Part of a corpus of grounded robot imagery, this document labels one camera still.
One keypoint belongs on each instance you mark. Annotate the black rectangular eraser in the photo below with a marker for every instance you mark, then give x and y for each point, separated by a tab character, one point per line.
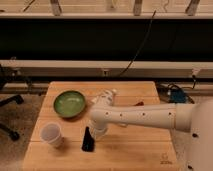
88	141

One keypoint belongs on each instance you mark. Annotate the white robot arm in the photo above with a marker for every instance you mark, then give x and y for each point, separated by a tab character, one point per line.
197	119

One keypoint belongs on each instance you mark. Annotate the green ceramic bowl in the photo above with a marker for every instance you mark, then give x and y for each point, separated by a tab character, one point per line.
69	104

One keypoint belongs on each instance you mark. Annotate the blue box on floor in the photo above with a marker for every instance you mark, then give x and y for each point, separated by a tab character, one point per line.
177	96

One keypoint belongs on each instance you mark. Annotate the white paper cup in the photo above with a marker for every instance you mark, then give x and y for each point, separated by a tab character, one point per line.
51	134

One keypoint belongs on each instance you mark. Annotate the black office chair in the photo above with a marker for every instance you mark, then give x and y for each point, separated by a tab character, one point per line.
14	136

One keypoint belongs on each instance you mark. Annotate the brown brush handle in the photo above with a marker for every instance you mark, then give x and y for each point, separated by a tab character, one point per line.
139	104

